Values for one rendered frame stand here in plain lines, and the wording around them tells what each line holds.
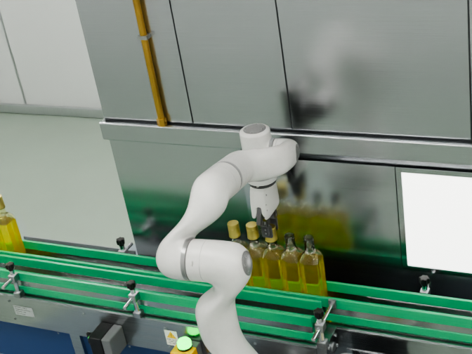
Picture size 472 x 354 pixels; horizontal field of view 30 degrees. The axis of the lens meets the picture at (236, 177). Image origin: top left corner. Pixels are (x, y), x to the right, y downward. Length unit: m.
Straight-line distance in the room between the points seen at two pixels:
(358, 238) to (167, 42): 0.79
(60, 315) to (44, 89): 4.24
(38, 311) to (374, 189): 1.20
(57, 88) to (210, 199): 4.99
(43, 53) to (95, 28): 4.23
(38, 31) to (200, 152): 4.26
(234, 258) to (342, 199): 0.61
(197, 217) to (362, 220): 0.67
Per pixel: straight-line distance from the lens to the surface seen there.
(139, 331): 2.80
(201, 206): 2.02
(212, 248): 2.02
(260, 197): 2.42
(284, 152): 2.29
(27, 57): 7.00
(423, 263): 2.58
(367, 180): 2.47
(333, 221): 2.58
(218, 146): 2.61
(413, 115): 2.37
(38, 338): 3.13
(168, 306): 2.70
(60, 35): 6.73
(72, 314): 2.92
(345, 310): 2.55
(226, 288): 2.03
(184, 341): 2.66
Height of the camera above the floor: 2.67
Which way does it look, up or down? 29 degrees down
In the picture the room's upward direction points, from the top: 10 degrees counter-clockwise
